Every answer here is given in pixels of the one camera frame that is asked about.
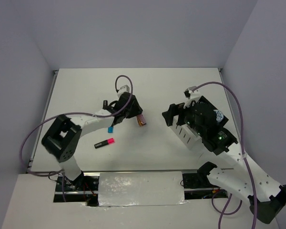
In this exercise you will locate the pink-capped pen tube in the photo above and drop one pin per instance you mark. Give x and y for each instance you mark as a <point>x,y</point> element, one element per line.
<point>141,120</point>

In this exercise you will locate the silver taped panel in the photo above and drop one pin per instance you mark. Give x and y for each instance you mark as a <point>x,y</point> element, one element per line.
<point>140,189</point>

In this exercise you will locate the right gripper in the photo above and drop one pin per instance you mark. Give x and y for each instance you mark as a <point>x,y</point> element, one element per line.
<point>174,109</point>

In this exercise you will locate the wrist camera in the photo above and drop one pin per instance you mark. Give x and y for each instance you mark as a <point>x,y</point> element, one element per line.
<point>123,89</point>
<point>193,95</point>

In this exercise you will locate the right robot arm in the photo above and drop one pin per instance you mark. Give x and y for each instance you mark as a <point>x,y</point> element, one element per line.
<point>223,164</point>

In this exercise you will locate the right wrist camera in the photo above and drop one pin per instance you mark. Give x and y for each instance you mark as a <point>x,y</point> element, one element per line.
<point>193,95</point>

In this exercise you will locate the orange highlighter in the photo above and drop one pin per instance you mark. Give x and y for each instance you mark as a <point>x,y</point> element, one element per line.
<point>105,103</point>

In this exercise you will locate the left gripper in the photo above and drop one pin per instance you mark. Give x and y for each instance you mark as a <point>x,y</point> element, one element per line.
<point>137,109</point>

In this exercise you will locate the pink highlighter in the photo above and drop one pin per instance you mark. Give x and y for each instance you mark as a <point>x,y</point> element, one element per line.
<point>104,143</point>

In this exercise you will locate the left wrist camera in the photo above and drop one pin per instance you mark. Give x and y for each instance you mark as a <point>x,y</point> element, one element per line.
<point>123,89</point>

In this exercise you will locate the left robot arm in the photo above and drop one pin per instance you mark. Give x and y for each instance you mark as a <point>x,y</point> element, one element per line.
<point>62,137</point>

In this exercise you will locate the blue highlighter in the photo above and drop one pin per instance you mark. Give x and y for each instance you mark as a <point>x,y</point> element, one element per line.
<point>110,129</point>

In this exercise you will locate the black tray container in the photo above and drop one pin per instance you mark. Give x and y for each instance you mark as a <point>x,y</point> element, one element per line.
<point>205,101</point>

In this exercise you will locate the white compartment organizer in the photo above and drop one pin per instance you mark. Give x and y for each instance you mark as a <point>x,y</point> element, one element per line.
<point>188,136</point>

